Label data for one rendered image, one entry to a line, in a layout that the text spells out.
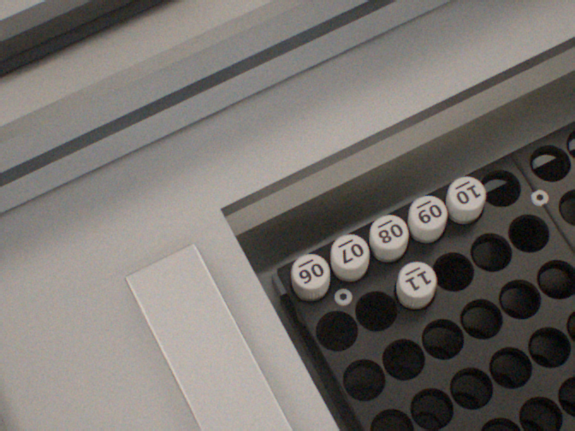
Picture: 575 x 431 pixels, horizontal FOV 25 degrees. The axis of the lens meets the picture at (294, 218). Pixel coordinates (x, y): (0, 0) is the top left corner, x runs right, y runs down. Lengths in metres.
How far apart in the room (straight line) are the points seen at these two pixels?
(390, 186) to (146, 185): 0.14
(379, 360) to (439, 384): 0.02
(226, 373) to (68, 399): 0.05
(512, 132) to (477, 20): 0.11
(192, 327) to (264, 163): 0.06
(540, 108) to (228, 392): 0.22
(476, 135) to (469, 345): 0.12
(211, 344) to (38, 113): 0.08
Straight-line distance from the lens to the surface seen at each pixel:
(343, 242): 0.41
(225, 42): 0.36
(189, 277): 0.36
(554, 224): 0.43
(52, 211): 0.39
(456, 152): 0.51
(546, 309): 0.42
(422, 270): 0.41
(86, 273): 0.38
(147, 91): 0.36
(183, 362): 0.35
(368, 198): 0.50
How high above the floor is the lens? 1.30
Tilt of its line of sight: 69 degrees down
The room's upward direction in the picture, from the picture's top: 3 degrees counter-clockwise
